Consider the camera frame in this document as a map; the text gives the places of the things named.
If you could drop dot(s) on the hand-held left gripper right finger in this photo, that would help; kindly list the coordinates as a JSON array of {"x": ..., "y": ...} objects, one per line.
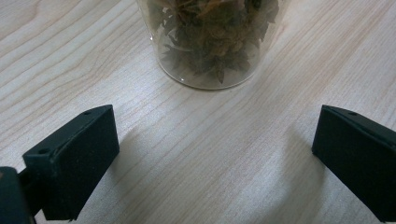
[{"x": 358, "y": 155}]

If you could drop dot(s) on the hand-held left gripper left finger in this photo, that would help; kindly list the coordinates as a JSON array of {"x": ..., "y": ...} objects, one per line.
[{"x": 74, "y": 161}]

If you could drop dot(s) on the clear jar of star anise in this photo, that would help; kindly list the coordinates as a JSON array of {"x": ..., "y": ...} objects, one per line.
[{"x": 211, "y": 40}]

